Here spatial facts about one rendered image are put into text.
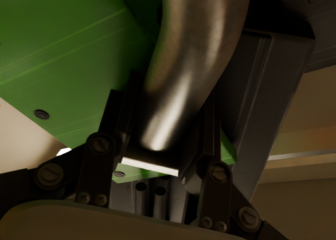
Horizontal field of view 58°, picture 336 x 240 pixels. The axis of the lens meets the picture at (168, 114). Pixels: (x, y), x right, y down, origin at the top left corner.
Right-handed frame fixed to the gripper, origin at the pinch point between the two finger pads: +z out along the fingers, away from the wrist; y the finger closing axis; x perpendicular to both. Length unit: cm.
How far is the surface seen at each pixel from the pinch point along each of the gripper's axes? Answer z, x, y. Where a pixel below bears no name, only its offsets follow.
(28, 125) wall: 338, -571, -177
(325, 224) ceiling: 131, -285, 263
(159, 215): 0.6, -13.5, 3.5
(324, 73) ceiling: 452, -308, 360
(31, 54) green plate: 2.9, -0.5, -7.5
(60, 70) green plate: 2.9, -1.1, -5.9
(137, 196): 1.3, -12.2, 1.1
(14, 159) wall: 261, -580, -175
